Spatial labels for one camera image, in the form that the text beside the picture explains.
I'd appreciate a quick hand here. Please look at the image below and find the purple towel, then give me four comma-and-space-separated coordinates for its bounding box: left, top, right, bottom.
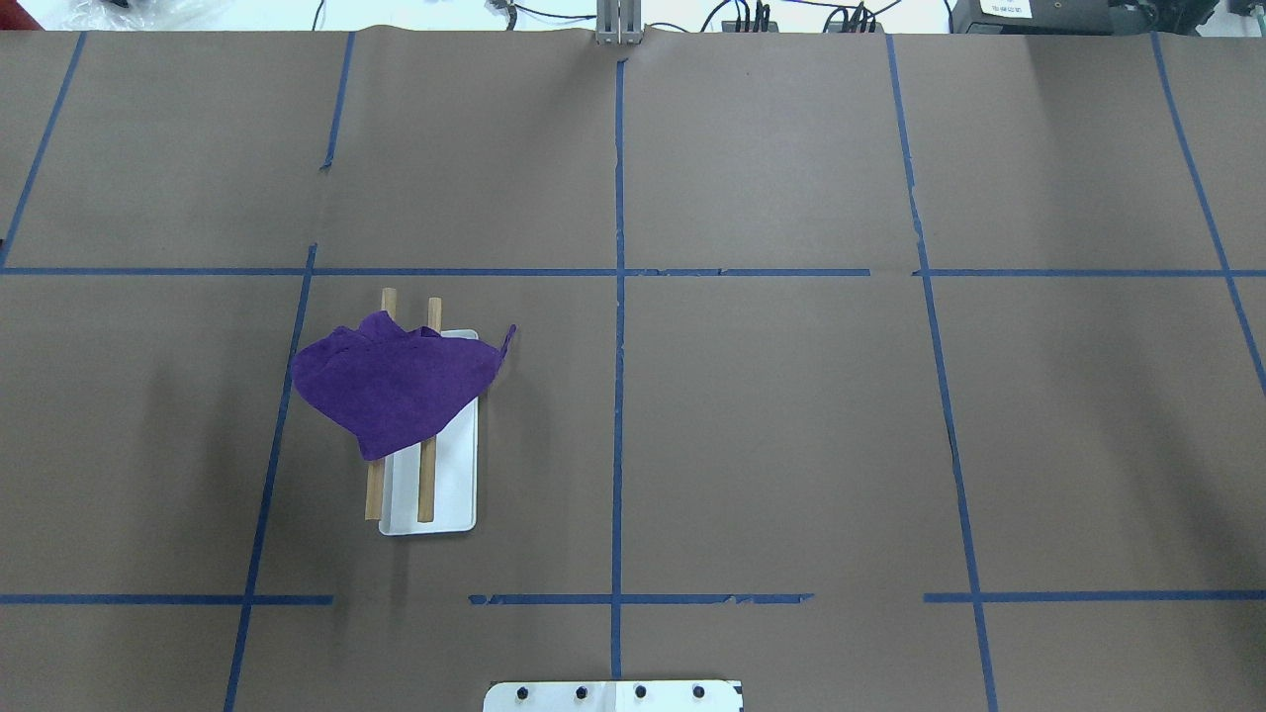
291, 310, 518, 461

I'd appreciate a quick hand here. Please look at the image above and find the white wooden towel rack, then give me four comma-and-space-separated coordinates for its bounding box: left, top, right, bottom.
365, 288, 480, 536

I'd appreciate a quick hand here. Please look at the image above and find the black red connector block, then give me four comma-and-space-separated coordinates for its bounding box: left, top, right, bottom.
820, 4, 880, 35
705, 1, 777, 35

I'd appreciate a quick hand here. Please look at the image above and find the aluminium frame post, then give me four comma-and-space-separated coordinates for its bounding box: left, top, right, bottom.
595, 0, 644, 46

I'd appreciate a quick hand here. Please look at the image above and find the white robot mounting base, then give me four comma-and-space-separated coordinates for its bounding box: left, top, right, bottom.
481, 679, 744, 711

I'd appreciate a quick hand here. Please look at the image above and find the black box device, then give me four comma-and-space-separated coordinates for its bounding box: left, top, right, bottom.
950, 1, 1158, 35

